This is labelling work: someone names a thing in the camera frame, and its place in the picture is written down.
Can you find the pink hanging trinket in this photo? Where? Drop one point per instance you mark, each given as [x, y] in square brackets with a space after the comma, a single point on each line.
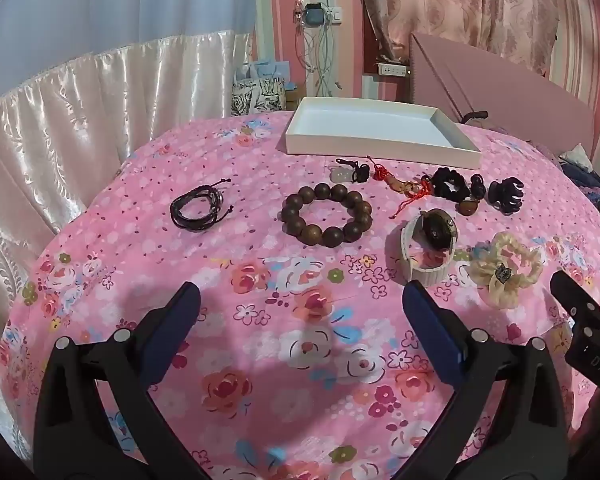
[298, 10]

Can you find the brown cardboard box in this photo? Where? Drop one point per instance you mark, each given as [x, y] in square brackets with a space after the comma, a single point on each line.
[291, 96]

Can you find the black scrunchie with flower charm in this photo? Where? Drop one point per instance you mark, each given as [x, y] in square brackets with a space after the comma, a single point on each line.
[442, 180]

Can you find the purple dotted pillow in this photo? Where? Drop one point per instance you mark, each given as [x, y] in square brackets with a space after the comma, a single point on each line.
[545, 147]

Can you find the light blue paper bag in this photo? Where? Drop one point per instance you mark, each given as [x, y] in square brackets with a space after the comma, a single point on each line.
[265, 71]

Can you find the pink padded headboard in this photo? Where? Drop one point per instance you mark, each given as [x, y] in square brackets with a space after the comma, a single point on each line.
[480, 80]

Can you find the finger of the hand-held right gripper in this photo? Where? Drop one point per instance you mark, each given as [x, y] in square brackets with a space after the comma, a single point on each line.
[567, 291]

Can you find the cream scrunchie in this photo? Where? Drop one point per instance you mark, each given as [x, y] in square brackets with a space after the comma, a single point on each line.
[500, 290]

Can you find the white shallow box tray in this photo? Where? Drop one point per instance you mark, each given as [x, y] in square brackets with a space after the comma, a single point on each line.
[370, 120]

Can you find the white power strip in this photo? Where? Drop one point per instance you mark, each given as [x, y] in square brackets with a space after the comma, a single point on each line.
[391, 69]

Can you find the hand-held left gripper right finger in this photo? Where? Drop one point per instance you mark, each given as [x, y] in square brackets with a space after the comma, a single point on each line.
[430, 320]

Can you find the black hair claw clip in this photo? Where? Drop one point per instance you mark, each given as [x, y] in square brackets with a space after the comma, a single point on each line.
[502, 195]

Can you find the white satin cloth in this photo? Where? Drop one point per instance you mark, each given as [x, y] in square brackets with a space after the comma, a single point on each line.
[80, 110]

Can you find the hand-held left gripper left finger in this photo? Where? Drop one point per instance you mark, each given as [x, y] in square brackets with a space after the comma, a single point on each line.
[172, 320]

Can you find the white wall socket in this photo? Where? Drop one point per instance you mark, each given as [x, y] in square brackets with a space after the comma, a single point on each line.
[336, 15]

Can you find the blue patterned cloth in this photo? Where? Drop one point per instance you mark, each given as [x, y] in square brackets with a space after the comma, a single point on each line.
[597, 195]

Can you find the black and white floral tote bag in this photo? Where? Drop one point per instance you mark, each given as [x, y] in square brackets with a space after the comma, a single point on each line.
[257, 97]

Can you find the blue charging device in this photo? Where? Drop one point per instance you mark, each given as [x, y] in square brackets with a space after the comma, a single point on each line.
[314, 16]

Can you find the pink patterned curtain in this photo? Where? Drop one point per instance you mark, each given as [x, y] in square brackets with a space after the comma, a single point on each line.
[455, 5]

